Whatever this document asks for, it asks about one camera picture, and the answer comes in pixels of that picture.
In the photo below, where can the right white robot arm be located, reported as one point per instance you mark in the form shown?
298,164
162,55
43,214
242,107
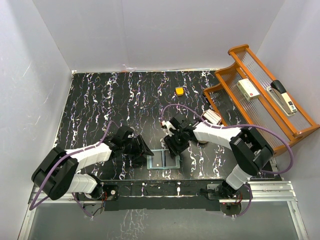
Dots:
249,148

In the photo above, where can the white staple box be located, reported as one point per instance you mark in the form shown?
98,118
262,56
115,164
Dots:
248,89

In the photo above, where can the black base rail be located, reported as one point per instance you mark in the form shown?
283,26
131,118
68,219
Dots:
206,194

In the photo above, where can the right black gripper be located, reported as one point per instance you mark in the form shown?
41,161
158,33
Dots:
175,149

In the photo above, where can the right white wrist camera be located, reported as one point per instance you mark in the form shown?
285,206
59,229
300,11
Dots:
170,129

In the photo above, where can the yellow small block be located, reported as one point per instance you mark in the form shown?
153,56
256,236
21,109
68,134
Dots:
179,91

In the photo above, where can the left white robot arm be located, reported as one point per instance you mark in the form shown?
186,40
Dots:
58,173

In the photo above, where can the wooden tiered shelf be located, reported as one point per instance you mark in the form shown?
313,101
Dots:
263,111

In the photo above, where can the green card holder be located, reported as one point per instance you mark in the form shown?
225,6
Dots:
168,161

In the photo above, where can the black beige stapler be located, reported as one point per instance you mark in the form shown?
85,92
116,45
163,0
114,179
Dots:
280,95

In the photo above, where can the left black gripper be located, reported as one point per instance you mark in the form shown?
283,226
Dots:
141,148

